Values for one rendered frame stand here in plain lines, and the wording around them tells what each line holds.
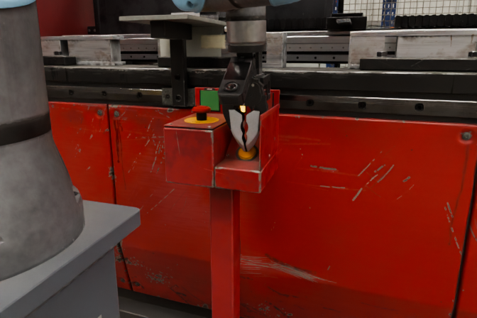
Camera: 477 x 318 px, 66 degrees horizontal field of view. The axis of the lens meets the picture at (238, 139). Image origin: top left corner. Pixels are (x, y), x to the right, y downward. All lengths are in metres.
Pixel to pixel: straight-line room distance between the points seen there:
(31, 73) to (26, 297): 0.15
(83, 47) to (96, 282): 1.08
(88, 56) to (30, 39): 1.04
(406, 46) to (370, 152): 0.28
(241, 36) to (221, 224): 0.39
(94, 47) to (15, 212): 1.07
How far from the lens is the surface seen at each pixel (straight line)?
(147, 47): 1.51
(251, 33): 0.69
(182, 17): 0.87
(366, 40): 1.02
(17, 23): 0.30
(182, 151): 0.73
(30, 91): 0.30
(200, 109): 0.75
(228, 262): 0.85
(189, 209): 1.11
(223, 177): 0.71
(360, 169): 0.94
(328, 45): 1.28
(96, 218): 0.36
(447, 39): 1.04
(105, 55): 1.30
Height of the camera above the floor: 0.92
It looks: 13 degrees down
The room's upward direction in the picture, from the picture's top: straight up
